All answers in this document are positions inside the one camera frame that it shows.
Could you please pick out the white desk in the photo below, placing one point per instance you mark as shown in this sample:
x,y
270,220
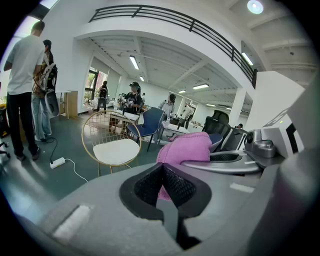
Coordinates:
x,y
175,128

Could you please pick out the round ceiling lamp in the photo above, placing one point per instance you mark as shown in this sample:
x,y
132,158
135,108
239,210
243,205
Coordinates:
x,y
255,6

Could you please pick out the ceiling tube light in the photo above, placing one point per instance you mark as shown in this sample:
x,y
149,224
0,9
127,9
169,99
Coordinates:
x,y
134,62
141,78
200,86
182,91
247,58

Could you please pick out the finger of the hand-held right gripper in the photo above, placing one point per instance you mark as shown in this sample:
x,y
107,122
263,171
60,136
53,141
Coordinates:
x,y
225,168

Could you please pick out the white-topped wooden table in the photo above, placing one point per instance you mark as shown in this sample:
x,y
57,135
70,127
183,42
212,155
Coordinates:
x,y
130,116

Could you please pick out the white round cushion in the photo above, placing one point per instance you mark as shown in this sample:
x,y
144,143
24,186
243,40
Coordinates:
x,y
116,151

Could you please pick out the yellow and black equipment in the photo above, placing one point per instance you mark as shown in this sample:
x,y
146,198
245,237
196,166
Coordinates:
x,y
3,120

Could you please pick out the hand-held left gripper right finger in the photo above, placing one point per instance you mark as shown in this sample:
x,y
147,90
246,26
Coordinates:
x,y
237,215

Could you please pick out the black swivel office chair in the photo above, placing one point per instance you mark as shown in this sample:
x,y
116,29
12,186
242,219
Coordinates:
x,y
3,151

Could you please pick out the black balcony railing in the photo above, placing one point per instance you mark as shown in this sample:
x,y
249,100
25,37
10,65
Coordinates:
x,y
192,23

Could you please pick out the white power strip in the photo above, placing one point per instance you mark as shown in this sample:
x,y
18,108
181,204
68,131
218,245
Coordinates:
x,y
57,162

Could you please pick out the blue upholstered chair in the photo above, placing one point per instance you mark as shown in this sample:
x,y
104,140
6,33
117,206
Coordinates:
x,y
150,120

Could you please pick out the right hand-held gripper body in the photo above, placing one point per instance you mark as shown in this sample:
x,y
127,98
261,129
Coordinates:
x,y
275,105

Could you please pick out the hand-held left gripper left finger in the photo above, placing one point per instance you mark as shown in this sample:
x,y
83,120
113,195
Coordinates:
x,y
100,220

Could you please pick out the black mesh office chair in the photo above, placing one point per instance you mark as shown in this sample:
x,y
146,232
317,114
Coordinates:
x,y
217,125

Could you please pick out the purple knitted sock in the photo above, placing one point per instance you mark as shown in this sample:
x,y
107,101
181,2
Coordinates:
x,y
185,148

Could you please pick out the wooden cabinet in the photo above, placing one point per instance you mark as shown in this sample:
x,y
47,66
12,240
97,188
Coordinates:
x,y
73,103

